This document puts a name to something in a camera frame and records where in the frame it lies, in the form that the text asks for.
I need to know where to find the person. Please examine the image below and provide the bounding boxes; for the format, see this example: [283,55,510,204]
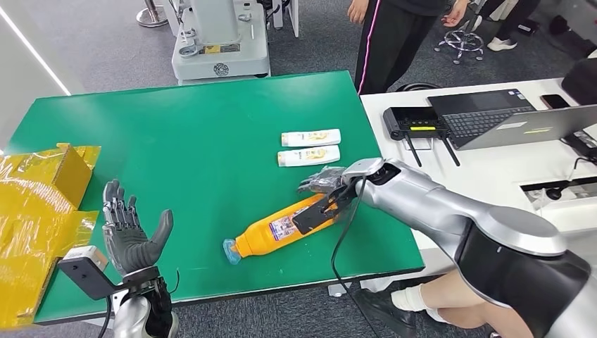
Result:
[347,0,472,96]
[475,0,542,53]
[354,270,535,338]

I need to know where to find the black bag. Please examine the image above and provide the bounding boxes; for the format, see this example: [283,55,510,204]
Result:
[560,58,597,106]

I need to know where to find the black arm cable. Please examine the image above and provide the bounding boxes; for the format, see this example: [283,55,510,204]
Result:
[329,176,377,338]
[96,296,114,338]

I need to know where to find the person's left hand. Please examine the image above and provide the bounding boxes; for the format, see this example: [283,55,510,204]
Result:
[440,0,470,27]

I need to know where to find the person's right hand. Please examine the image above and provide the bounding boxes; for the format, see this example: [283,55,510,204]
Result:
[347,0,370,25]

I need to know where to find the black router with antennas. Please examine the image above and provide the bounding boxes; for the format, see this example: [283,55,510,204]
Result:
[382,106,461,168]

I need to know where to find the chrome stool base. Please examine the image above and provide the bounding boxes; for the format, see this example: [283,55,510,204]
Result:
[434,13,486,65]

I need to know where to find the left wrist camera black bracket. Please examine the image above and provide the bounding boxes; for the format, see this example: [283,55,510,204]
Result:
[58,246,125,301]

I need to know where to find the black power adapter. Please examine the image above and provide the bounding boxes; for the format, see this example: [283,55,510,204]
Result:
[562,130,597,162]

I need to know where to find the orange bottle with clear cap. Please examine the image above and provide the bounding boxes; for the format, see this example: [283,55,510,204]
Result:
[222,192,344,266]

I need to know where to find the white panel frame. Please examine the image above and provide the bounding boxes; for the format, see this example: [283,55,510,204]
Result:
[272,0,299,37]

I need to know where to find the grey laptop with black keyboard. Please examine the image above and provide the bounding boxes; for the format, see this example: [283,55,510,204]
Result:
[427,88,597,151]

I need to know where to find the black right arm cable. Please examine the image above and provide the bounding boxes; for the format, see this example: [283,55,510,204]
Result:
[329,176,377,338]

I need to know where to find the black cable coil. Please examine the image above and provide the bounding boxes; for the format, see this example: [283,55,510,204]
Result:
[396,82,439,92]

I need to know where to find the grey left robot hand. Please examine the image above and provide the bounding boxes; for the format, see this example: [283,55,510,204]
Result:
[101,179,175,277]

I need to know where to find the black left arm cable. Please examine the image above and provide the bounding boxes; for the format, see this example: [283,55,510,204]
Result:
[96,296,114,338]

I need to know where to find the white shampoo bottle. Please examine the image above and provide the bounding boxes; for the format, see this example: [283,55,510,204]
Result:
[281,129,342,148]
[277,145,341,168]

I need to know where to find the chrome stanchion base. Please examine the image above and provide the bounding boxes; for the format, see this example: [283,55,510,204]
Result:
[136,0,169,27]

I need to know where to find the black smartphone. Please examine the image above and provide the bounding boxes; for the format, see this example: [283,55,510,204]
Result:
[541,94,572,110]

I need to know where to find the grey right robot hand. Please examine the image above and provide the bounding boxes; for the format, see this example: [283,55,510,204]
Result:
[297,165,348,194]

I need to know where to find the yellow cardboard box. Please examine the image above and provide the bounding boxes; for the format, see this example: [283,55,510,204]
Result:
[0,143,101,330]

